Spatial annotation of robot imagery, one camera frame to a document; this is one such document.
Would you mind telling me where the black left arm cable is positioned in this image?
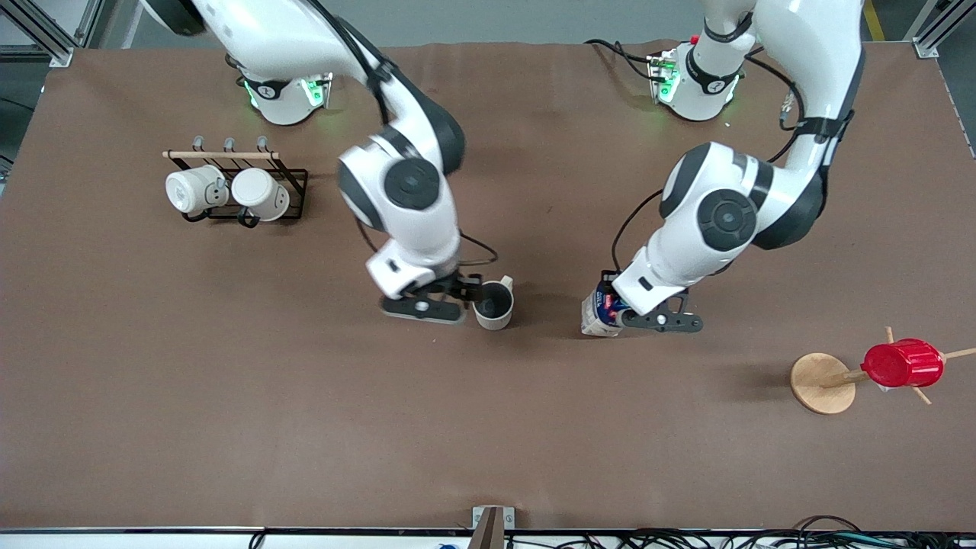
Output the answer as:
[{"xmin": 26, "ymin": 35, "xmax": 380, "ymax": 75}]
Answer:
[{"xmin": 610, "ymin": 46, "xmax": 856, "ymax": 277}]

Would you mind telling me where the black wire mug rack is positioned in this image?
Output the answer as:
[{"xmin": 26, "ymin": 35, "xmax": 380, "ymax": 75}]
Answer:
[{"xmin": 162, "ymin": 136, "xmax": 309, "ymax": 228}]

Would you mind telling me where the red plastic cup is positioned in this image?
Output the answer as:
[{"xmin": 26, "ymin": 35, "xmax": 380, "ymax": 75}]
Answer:
[{"xmin": 862, "ymin": 339, "xmax": 945, "ymax": 389}]

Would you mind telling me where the black looping floor cable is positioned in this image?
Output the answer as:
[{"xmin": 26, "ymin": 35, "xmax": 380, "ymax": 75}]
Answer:
[{"xmin": 793, "ymin": 515, "xmax": 864, "ymax": 536}]

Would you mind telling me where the metal table edge bracket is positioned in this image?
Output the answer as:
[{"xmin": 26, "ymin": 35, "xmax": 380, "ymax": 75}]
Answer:
[{"xmin": 469, "ymin": 506, "xmax": 515, "ymax": 549}]

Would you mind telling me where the aluminium frame profile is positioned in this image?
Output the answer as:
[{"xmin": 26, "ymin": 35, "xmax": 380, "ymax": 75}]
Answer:
[
  {"xmin": 0, "ymin": 0, "xmax": 104, "ymax": 68},
  {"xmin": 911, "ymin": 0, "xmax": 963, "ymax": 59}
]

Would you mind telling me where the white mug with printed base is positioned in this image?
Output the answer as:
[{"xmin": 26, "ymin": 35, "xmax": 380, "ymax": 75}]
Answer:
[{"xmin": 165, "ymin": 165, "xmax": 230, "ymax": 216}]

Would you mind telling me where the cream mug with grey inside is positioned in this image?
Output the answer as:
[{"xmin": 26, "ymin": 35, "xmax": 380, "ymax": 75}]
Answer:
[{"xmin": 472, "ymin": 275, "xmax": 516, "ymax": 332}]

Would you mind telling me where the black base power cable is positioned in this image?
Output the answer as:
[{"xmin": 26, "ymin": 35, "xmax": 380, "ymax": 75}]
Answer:
[{"xmin": 585, "ymin": 38, "xmax": 663, "ymax": 82}]

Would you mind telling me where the wooden mug tree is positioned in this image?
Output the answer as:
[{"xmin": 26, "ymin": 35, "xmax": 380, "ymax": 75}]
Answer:
[{"xmin": 790, "ymin": 326, "xmax": 976, "ymax": 416}]

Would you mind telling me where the blue and white milk carton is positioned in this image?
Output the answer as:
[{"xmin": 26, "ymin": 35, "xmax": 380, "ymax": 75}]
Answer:
[{"xmin": 581, "ymin": 278, "xmax": 634, "ymax": 338}]

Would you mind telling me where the white mug with plain base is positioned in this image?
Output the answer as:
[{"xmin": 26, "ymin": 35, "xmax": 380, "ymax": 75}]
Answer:
[{"xmin": 231, "ymin": 168, "xmax": 291, "ymax": 222}]

